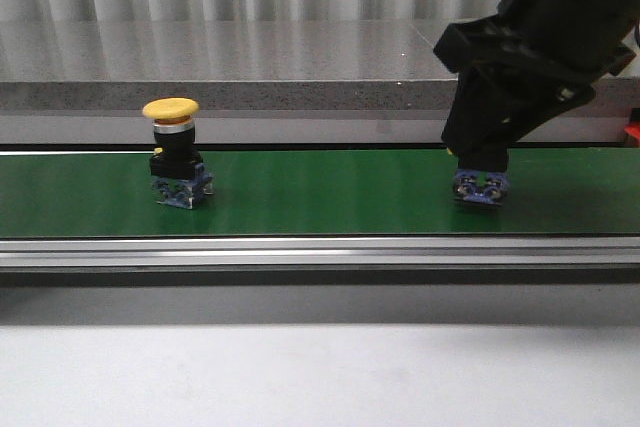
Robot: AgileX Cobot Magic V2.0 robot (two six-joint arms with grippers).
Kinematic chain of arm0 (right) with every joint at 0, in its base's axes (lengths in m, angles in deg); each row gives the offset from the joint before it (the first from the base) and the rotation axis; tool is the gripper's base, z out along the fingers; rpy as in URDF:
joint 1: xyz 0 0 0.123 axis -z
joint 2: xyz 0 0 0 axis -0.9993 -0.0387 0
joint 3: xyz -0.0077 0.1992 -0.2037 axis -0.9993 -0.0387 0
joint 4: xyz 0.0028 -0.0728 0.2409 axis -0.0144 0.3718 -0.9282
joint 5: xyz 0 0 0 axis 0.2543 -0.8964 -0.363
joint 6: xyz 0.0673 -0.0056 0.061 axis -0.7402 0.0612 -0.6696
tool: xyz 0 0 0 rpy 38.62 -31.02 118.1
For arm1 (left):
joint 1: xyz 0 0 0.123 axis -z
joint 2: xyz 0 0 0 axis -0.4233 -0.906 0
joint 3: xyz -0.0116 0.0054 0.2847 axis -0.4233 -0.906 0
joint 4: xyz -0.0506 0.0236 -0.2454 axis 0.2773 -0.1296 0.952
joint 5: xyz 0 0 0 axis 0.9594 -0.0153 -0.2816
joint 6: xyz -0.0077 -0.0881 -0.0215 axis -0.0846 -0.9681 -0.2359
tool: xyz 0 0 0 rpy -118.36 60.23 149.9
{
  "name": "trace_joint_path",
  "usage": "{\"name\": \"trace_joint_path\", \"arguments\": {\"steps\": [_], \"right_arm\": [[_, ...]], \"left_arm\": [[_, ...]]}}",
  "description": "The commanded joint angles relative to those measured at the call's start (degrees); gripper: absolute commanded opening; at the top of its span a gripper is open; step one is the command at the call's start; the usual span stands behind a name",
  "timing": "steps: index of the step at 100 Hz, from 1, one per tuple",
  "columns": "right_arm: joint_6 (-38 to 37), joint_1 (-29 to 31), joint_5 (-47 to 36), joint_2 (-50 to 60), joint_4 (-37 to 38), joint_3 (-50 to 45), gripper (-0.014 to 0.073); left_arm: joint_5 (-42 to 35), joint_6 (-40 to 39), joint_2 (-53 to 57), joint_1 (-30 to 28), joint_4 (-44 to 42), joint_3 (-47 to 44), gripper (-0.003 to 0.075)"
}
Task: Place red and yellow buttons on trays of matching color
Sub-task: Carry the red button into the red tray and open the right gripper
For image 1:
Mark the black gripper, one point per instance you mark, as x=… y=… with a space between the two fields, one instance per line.
x=493 y=109

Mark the red mushroom push button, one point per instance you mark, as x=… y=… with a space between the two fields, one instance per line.
x=481 y=176

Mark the yellow mushroom push button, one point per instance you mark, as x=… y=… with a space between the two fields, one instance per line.
x=179 y=175

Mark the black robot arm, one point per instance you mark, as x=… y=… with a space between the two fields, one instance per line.
x=530 y=62

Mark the grey stone slab right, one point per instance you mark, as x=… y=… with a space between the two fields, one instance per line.
x=614 y=93

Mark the grey stone slab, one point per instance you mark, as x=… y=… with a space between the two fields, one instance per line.
x=614 y=93
x=118 y=66

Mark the red plastic tray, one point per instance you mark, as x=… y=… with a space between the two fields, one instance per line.
x=632 y=135

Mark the green conveyor belt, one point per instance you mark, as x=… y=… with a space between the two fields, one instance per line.
x=320 y=192

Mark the grey stone slab left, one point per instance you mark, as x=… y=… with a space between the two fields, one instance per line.
x=118 y=66

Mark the aluminium conveyor side rail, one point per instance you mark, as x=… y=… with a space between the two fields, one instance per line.
x=244 y=254

